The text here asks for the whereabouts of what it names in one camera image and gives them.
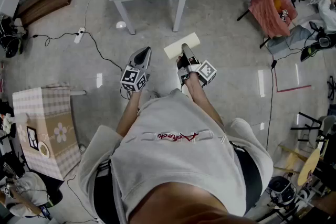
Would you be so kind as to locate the round wooden stool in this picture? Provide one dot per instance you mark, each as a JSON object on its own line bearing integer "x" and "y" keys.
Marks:
{"x": 309, "y": 165}

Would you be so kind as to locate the checkered pink box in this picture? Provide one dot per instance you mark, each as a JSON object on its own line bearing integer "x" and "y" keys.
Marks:
{"x": 52, "y": 112}

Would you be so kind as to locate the white flower bunch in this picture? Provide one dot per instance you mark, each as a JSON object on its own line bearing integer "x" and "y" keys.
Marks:
{"x": 6, "y": 123}

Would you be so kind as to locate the white box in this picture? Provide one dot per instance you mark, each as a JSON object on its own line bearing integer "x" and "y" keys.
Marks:
{"x": 8, "y": 1}

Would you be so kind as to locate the black equipment bundle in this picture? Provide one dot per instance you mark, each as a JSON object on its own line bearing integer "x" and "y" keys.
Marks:
{"x": 11, "y": 47}

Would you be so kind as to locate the cream cloth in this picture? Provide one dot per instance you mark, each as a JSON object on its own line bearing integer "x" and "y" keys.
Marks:
{"x": 173, "y": 48}

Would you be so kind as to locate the person's chin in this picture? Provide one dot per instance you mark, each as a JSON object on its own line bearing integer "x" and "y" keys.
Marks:
{"x": 183, "y": 204}

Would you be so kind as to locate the person's grey t-shirt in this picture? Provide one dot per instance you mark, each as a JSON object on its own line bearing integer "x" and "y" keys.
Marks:
{"x": 170, "y": 165}

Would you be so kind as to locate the plate of food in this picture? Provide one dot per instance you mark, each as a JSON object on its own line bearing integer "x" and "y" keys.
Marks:
{"x": 43, "y": 150}

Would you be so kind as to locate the person's right forearm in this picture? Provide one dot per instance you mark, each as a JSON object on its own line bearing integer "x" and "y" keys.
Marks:
{"x": 199, "y": 98}

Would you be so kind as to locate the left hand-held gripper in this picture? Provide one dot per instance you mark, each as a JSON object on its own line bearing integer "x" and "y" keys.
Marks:
{"x": 135, "y": 78}

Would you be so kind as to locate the person's left forearm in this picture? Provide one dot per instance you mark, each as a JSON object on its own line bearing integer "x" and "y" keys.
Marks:
{"x": 128, "y": 112}

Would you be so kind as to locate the grey chair black frame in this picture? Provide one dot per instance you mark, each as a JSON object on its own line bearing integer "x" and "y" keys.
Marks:
{"x": 329, "y": 122}

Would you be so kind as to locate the white power strip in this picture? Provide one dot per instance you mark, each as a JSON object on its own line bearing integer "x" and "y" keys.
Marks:
{"x": 79, "y": 35}

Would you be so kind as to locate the black frame cotton picture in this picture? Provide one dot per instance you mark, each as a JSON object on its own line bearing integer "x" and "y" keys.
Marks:
{"x": 32, "y": 137}

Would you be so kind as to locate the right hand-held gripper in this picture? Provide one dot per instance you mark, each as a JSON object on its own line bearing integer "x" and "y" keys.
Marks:
{"x": 206, "y": 72}

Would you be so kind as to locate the orange cushion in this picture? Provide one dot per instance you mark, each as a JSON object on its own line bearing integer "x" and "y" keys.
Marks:
{"x": 277, "y": 3}

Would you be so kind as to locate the person's left shoe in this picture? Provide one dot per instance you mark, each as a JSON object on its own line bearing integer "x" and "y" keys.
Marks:
{"x": 155, "y": 94}

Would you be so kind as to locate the black white round device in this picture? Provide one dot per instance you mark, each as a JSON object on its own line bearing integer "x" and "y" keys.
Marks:
{"x": 282, "y": 187}

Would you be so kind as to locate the person's black body harness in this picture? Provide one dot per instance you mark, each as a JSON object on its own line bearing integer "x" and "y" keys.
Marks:
{"x": 249, "y": 173}

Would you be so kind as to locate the pink cloth on chair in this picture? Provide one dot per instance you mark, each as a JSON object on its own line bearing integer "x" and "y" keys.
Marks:
{"x": 265, "y": 8}

